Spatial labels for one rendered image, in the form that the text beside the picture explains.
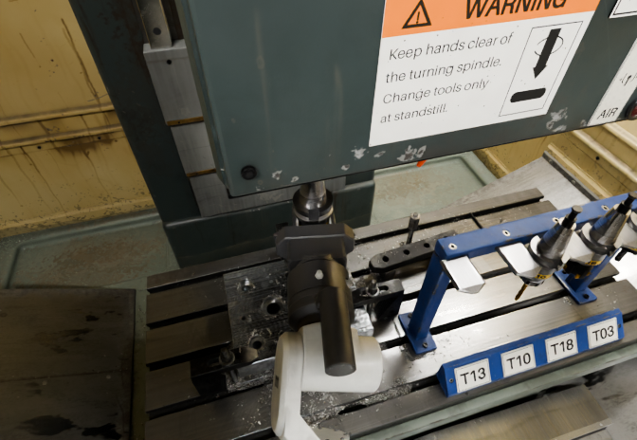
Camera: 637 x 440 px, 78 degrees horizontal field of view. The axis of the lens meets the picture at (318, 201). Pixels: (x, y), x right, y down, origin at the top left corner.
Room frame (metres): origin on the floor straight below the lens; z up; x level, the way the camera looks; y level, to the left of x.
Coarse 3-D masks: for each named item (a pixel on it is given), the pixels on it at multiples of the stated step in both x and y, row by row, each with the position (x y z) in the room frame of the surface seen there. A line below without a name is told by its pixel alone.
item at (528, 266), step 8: (496, 248) 0.43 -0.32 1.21; (504, 248) 0.43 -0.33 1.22; (512, 248) 0.43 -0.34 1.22; (520, 248) 0.43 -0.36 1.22; (504, 256) 0.41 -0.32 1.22; (512, 256) 0.41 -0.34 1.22; (520, 256) 0.41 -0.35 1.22; (528, 256) 0.41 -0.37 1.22; (512, 264) 0.40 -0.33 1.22; (520, 264) 0.40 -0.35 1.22; (528, 264) 0.40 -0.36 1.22; (536, 264) 0.40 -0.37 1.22; (520, 272) 0.38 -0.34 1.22; (528, 272) 0.38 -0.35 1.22; (536, 272) 0.38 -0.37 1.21
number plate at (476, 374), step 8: (480, 360) 0.34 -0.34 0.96; (456, 368) 0.32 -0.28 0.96; (464, 368) 0.32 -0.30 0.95; (472, 368) 0.33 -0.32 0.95; (480, 368) 0.33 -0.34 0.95; (488, 368) 0.33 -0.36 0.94; (456, 376) 0.31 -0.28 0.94; (464, 376) 0.31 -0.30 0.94; (472, 376) 0.31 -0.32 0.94; (480, 376) 0.32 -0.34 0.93; (488, 376) 0.32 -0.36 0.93; (456, 384) 0.30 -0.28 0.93; (464, 384) 0.30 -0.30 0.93; (472, 384) 0.30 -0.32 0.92; (480, 384) 0.31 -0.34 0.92
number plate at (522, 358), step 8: (512, 352) 0.36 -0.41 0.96; (520, 352) 0.36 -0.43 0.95; (528, 352) 0.36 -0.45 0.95; (504, 360) 0.34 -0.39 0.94; (512, 360) 0.35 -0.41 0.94; (520, 360) 0.35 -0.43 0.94; (528, 360) 0.35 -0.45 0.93; (504, 368) 0.33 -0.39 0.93; (512, 368) 0.34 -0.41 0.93; (520, 368) 0.34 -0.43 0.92; (528, 368) 0.34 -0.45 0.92; (504, 376) 0.32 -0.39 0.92
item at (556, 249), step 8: (560, 224) 0.42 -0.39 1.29; (552, 232) 0.42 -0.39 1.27; (560, 232) 0.41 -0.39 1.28; (568, 232) 0.41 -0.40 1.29; (544, 240) 0.42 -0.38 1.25; (552, 240) 0.41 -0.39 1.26; (560, 240) 0.41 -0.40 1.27; (568, 240) 0.41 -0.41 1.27; (544, 248) 0.41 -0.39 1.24; (552, 248) 0.41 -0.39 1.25; (560, 248) 0.40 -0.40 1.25; (552, 256) 0.40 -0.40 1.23; (560, 256) 0.40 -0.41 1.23
